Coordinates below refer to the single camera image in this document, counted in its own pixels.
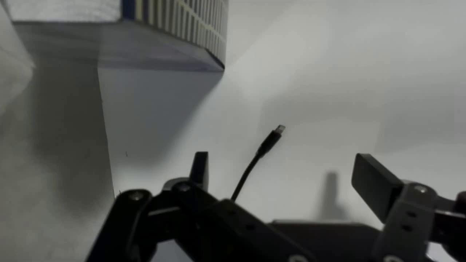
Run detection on black charging cable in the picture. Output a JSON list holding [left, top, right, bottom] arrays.
[[230, 123, 287, 202]]

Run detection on white board mat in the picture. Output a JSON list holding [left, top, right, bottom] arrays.
[[99, 0, 466, 225]]

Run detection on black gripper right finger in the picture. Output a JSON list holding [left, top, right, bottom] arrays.
[[351, 152, 403, 222]]

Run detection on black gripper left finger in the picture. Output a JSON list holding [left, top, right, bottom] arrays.
[[189, 151, 208, 189]]

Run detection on blue tissue box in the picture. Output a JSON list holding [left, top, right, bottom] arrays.
[[0, 0, 230, 71]]

